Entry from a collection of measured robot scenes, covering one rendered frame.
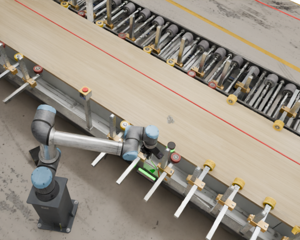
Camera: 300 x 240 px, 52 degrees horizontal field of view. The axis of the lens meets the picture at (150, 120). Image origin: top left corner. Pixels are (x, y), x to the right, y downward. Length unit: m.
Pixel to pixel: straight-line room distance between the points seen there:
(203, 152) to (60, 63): 1.55
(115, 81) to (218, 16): 2.96
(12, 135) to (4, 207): 0.83
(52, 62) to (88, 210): 1.46
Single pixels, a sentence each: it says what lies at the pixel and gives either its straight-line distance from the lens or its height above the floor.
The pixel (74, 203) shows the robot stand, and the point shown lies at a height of 0.02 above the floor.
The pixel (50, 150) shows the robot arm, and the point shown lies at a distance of 2.35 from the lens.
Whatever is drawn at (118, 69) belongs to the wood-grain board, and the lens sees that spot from 2.97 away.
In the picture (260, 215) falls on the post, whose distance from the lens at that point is 2.23.
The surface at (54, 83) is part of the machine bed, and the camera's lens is 3.20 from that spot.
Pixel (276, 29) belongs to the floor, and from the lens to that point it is 5.56.
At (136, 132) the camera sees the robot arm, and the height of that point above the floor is 1.37.
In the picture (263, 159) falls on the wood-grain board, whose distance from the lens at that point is 2.67.
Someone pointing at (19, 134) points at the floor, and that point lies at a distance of 3.75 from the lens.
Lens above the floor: 3.03
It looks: 54 degrees down
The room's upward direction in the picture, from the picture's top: 9 degrees clockwise
